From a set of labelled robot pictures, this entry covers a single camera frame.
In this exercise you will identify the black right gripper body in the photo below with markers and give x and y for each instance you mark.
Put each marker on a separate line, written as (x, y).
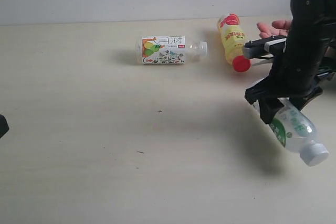
(312, 28)

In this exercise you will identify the white illustrated label bottle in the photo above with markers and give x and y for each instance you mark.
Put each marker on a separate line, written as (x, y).
(169, 50)

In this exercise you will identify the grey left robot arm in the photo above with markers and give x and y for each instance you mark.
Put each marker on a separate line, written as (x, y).
(4, 127)

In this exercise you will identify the person's open hand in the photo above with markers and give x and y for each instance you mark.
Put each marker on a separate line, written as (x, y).
(277, 28)

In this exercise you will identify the yellow bottle red cap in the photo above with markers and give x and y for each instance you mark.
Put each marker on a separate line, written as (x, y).
(233, 39)

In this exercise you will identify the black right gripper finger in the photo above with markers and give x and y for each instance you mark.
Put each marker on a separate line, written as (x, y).
(270, 93)
(300, 102)

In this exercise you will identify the green white label bottle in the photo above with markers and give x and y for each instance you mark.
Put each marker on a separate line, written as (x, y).
(297, 134)

